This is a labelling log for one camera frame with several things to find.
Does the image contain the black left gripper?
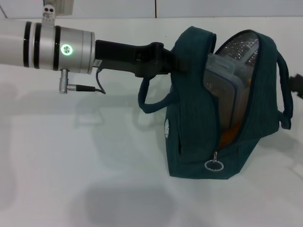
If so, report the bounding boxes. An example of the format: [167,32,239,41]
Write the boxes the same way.
[94,39,190,79]

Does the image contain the clear plastic food container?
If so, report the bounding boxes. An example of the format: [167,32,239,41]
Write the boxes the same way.
[203,53,239,131]

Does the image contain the dark teal insulated lunch bag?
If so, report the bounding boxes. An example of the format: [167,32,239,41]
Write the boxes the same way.
[138,26,294,181]

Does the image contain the yellow banana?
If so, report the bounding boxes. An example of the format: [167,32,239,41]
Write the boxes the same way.
[219,122,242,148]

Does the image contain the silver zipper pull ring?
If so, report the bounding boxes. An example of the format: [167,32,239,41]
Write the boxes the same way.
[204,152,223,172]

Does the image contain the dark left gripper cable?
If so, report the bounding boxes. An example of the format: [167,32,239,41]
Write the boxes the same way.
[68,67,107,95]

